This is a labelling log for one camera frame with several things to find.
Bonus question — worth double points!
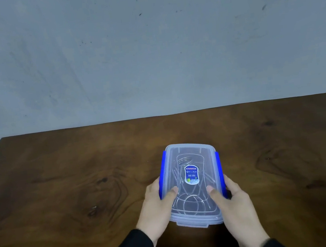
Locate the metal cutlery inside box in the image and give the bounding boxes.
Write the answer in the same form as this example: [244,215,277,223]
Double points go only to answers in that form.
[170,151,219,217]

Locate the clear plastic box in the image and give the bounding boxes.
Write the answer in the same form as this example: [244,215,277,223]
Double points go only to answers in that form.
[153,138,232,234]

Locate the person's left hand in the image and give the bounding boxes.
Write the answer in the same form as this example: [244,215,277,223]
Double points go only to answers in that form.
[130,174,186,247]

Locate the person's right hand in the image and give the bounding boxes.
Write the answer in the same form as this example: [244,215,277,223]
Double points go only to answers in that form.
[205,169,271,247]

